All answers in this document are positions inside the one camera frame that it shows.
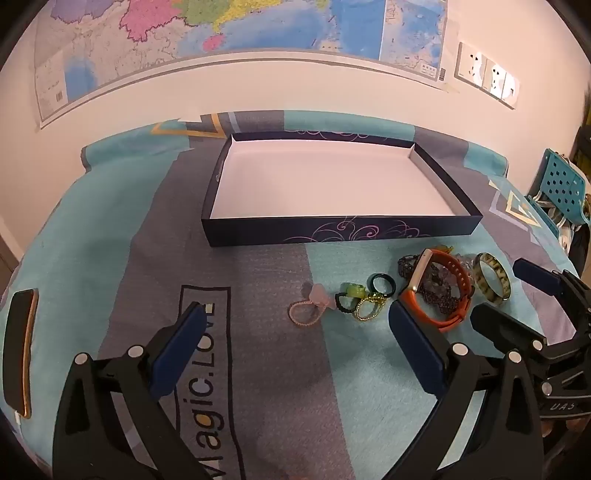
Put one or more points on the black smartphone with orange edge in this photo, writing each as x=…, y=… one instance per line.
x=21, y=350

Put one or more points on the tortoiseshell bangle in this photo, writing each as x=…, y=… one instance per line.
x=502, y=277

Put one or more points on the blue and grey printed blanket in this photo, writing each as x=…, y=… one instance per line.
x=277, y=369

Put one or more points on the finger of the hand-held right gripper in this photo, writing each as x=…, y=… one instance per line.
x=503, y=327
x=535, y=276

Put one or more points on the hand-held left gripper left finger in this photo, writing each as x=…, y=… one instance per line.
x=178, y=350

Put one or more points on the orange smart watch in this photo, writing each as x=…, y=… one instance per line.
x=450, y=265

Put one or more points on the wall map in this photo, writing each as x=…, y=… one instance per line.
x=231, y=27

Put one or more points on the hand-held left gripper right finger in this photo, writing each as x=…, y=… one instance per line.
x=418, y=346

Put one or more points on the blue perforated chair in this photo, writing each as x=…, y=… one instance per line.
x=561, y=180

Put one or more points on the dark blue shallow cardboard box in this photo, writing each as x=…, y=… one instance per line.
x=323, y=180

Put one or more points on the white wall socket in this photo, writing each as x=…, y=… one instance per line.
x=470, y=64
x=511, y=90
x=495, y=78

